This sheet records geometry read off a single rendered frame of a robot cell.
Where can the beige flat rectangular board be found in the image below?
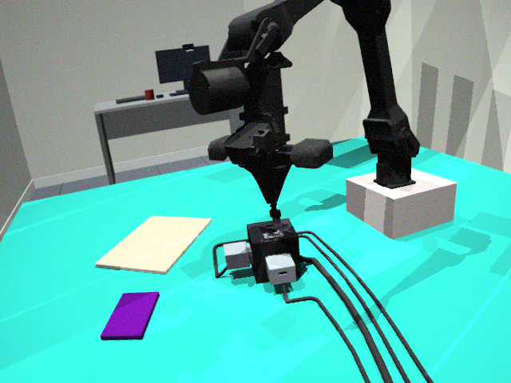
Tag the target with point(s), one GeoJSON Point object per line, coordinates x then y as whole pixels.
{"type": "Point", "coordinates": [156, 245]}

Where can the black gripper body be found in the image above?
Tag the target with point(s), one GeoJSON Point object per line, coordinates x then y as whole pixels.
{"type": "Point", "coordinates": [308, 153]}

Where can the purple flat rectangular slab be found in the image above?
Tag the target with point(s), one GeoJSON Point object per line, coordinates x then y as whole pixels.
{"type": "Point", "coordinates": [131, 316]}

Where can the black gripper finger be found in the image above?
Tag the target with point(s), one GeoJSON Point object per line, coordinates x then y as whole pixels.
{"type": "Point", "coordinates": [261, 177]}
{"type": "Point", "coordinates": [277, 175]}

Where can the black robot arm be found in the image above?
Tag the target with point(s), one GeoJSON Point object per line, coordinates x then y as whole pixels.
{"type": "Point", "coordinates": [225, 84]}

